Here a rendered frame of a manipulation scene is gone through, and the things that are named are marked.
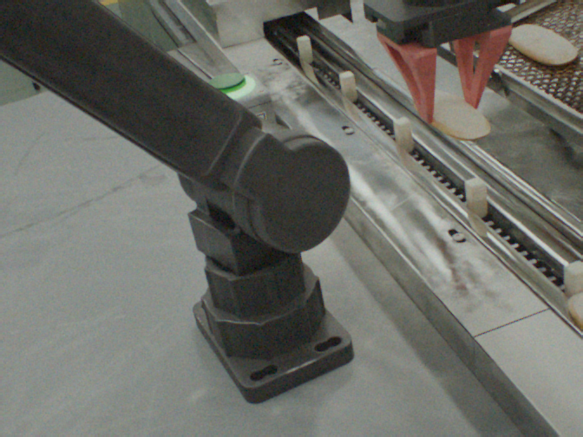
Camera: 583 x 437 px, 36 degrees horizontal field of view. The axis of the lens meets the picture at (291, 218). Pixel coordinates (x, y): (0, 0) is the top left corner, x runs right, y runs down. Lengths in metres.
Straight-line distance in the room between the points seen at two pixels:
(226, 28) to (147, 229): 0.36
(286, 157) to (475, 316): 0.16
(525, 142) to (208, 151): 0.42
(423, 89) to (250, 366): 0.24
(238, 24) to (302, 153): 0.58
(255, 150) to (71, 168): 0.50
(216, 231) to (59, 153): 0.49
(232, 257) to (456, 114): 0.22
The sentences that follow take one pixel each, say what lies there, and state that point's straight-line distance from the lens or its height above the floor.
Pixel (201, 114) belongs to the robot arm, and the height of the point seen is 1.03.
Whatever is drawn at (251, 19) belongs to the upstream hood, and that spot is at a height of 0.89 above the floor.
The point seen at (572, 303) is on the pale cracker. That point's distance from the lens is 0.63.
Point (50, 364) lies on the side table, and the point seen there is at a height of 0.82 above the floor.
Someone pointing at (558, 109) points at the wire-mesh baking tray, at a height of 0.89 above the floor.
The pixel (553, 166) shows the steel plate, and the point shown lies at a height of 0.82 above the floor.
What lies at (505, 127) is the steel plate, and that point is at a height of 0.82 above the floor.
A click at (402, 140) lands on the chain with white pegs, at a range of 0.85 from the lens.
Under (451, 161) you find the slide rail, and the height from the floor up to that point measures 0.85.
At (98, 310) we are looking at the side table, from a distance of 0.77.
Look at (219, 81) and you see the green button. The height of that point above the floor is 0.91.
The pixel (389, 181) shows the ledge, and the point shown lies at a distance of 0.77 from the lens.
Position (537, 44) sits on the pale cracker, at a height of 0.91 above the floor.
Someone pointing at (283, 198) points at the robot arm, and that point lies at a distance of 0.58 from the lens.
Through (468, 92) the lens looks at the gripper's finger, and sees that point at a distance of 0.74.
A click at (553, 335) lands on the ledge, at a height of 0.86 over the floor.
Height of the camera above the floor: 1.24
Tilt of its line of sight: 31 degrees down
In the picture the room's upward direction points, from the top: 12 degrees counter-clockwise
